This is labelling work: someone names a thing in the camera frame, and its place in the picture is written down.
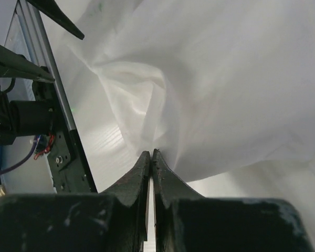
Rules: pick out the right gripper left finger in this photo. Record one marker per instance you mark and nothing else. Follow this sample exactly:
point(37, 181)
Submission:
point(113, 220)

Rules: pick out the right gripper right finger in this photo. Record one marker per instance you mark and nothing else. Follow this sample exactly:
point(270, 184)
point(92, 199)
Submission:
point(188, 221)

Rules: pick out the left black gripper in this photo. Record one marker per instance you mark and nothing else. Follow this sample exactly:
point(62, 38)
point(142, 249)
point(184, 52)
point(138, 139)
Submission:
point(15, 66)

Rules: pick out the white t shirt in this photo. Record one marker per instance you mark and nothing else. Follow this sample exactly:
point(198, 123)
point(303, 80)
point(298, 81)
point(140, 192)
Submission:
point(215, 85)

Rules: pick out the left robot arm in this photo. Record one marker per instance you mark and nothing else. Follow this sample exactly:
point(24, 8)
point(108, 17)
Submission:
point(49, 112)

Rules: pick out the aluminium frame rail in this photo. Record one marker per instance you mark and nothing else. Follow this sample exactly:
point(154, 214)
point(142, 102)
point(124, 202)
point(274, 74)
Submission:
point(27, 35)

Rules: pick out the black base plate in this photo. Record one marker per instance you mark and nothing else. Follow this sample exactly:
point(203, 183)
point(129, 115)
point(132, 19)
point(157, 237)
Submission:
point(68, 164)

